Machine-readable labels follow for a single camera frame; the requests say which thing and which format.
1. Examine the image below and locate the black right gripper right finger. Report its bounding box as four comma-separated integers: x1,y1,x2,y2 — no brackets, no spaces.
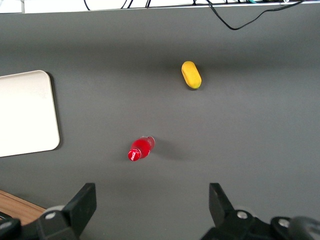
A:
199,182,276,240

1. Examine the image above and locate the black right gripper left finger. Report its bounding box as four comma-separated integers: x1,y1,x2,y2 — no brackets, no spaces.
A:
36,182,97,240

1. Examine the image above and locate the red soda bottle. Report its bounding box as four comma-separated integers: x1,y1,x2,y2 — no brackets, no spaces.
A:
127,135,156,162

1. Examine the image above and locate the wooden two-drawer cabinet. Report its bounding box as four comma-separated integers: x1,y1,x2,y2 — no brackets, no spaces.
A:
0,189,47,226

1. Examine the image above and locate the yellow oval sponge toy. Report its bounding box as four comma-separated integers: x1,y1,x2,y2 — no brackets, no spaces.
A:
181,60,203,90

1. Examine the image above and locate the long black looping cable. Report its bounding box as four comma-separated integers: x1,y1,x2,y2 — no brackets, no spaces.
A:
206,0,305,31

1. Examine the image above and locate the beige plastic tray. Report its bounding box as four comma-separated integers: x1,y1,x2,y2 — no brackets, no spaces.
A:
0,69,61,158

